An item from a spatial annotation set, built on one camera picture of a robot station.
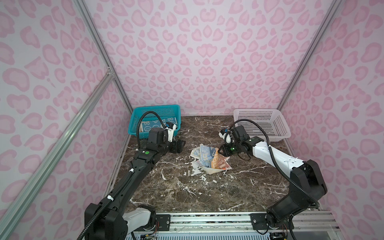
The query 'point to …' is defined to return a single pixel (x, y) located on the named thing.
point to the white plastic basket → (272, 119)
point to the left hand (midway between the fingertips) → (179, 138)
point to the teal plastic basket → (166, 111)
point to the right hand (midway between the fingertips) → (222, 148)
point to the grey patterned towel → (210, 160)
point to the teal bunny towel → (146, 125)
